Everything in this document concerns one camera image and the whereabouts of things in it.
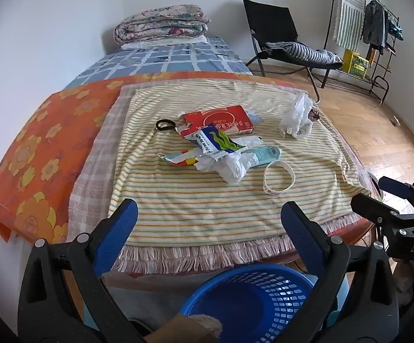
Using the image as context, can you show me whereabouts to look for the pink checked fringed cloth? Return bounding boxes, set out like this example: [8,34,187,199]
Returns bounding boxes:
[67,80,382,276]

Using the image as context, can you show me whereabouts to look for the knotted white plastic bag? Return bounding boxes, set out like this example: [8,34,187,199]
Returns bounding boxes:
[279,93,316,139]

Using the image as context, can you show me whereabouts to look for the dark hanging jacket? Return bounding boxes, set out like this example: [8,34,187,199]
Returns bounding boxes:
[361,0,388,55]

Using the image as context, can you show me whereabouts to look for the striped dark cloth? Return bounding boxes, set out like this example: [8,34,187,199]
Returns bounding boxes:
[266,41,343,65]

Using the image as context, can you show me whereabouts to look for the white wristband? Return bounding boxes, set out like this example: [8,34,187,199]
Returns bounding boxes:
[263,161,295,196]

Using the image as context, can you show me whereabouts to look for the yellow striped blanket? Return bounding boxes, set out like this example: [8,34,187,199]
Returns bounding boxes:
[109,80,372,258]

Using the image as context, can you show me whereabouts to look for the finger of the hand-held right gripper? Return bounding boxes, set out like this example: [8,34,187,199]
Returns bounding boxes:
[350,193,414,228]
[378,176,414,208]

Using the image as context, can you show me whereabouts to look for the yellow cardboard box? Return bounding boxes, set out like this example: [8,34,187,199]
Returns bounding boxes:
[351,57,369,80]
[342,49,361,74]

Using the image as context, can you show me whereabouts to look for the colourful candy wrapper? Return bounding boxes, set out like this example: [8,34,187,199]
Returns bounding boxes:
[158,148,201,168]

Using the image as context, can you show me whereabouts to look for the teal hanging garment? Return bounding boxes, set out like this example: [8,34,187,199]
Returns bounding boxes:
[385,18,405,41]

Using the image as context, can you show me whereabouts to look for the pale blue plastic bag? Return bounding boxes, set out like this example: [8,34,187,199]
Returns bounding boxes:
[314,274,350,329]

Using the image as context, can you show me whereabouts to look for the folded floral quilt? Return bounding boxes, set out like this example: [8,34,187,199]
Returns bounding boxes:
[113,4,211,46]

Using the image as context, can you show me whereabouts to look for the person's right hand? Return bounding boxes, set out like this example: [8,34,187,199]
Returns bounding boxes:
[394,257,414,294]

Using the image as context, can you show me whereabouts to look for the blue plastic basket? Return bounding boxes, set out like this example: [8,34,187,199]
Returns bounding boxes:
[179,264,339,343]

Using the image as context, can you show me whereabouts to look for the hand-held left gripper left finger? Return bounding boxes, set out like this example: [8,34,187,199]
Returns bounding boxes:
[18,198,147,343]

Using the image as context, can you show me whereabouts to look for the teal tube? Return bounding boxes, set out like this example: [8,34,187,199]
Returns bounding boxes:
[244,145,282,169]

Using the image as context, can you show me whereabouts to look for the white ring light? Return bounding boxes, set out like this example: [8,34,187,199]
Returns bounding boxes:
[366,169,384,201]

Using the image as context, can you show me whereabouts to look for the blue checked bedsheet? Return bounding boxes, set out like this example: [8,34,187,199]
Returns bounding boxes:
[64,37,253,90]

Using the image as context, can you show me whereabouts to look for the green striped hanging towel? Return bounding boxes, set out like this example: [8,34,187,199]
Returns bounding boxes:
[333,0,368,51]

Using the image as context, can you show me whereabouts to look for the black folding chair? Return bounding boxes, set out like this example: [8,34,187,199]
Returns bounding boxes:
[243,0,344,102]

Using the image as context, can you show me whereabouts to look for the black clothes rack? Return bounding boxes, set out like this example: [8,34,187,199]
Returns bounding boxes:
[323,0,398,105]

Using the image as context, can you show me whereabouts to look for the blue green snack wrapper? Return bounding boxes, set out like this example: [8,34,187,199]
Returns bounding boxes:
[189,124,247,161]

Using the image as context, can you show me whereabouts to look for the clear plastic packet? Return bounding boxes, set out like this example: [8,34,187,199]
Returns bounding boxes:
[244,109,263,125]

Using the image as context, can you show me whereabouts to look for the red cardboard box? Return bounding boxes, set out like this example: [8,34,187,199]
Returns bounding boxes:
[178,105,255,139]

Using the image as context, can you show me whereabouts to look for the orange floral blanket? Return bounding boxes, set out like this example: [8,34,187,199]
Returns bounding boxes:
[0,71,377,279]

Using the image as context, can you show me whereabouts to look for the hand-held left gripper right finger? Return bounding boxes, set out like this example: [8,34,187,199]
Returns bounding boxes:
[280,201,400,343]

